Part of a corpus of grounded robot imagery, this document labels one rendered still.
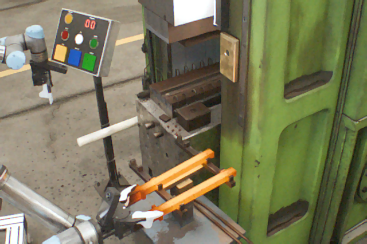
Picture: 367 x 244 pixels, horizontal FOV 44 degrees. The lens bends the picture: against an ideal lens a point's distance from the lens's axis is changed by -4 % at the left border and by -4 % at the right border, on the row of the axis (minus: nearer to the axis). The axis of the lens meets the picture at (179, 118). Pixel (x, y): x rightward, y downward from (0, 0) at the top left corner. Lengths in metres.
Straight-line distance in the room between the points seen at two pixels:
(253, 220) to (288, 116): 0.52
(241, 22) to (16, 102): 2.75
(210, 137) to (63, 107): 2.06
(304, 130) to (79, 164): 1.73
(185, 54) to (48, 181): 1.41
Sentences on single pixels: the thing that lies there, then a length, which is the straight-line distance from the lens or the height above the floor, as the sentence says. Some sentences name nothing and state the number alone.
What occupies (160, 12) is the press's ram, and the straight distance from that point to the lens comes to 1.86.
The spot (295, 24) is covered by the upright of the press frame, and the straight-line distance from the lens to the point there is 1.74.
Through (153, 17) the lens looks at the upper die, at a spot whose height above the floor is 1.34.
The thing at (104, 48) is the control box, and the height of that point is 1.08.
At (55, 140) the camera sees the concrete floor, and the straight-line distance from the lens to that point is 3.56.
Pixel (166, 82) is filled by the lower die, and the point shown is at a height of 0.98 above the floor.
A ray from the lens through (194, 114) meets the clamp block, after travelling 1.95.
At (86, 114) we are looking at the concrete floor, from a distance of 3.76.
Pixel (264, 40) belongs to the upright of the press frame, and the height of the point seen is 1.40.
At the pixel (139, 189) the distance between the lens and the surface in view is 1.58.
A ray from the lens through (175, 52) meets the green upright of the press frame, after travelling 2.24.
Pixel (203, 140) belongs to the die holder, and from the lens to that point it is 2.01.
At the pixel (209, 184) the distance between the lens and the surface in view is 1.60.
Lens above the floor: 2.11
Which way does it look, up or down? 36 degrees down
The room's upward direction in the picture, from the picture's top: 2 degrees counter-clockwise
